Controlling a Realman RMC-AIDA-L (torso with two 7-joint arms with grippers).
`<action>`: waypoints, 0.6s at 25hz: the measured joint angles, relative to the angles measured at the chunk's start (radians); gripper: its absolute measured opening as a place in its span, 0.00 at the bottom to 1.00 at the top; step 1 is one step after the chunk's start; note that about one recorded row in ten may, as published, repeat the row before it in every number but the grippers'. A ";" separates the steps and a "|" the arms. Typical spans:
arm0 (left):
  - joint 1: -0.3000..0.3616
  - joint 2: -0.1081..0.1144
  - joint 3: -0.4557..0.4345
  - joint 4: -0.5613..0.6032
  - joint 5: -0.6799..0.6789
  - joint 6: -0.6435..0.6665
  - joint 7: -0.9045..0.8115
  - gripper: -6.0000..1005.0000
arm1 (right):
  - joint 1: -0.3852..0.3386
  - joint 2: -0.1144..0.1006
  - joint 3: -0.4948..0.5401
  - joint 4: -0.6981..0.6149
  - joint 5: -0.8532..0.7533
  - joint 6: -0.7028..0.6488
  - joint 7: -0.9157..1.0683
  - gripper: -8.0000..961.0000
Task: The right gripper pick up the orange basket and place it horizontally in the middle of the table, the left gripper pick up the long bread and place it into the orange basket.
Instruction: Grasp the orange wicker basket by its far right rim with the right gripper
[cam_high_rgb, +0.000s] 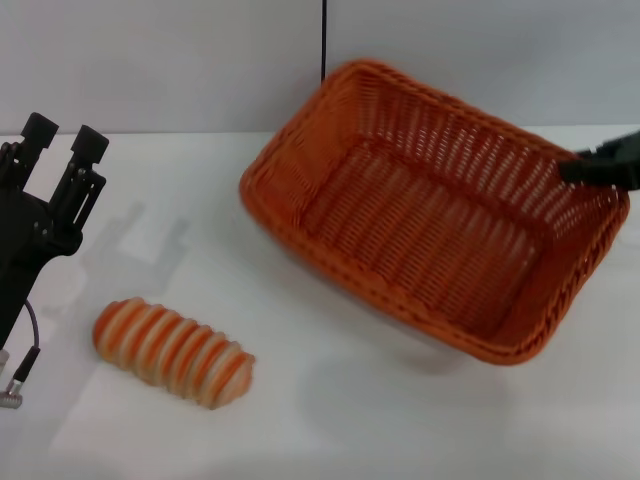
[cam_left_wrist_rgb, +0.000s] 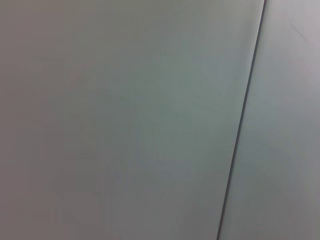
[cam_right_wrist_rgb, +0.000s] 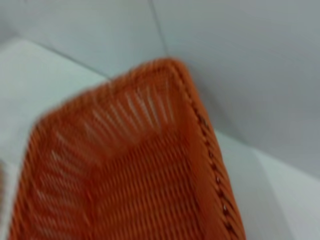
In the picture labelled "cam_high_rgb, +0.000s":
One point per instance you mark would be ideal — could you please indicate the black vertical wall strip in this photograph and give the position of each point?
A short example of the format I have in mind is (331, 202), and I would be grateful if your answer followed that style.
(323, 40)

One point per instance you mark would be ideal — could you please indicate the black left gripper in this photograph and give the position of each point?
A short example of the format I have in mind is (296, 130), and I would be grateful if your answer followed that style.
(25, 235)

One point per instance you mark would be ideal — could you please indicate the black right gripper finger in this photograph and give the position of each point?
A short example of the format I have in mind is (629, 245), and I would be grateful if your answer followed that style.
(585, 171)
(615, 141)

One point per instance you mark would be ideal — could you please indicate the orange woven plastic basket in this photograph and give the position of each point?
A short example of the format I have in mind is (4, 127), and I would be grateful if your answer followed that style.
(425, 240)

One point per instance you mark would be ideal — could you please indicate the orange striped bread roll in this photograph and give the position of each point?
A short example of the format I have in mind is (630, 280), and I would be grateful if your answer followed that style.
(170, 350)

